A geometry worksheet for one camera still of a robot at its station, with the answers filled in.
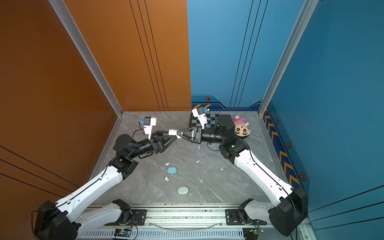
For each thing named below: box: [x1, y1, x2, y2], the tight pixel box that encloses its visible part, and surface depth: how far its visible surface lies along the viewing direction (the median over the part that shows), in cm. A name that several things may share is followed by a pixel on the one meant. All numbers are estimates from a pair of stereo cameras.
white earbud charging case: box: [168, 129, 182, 139], surface depth 61 cm
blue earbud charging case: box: [167, 167, 178, 175], surface depth 89 cm
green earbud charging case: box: [177, 186, 189, 195], surface depth 82 cm
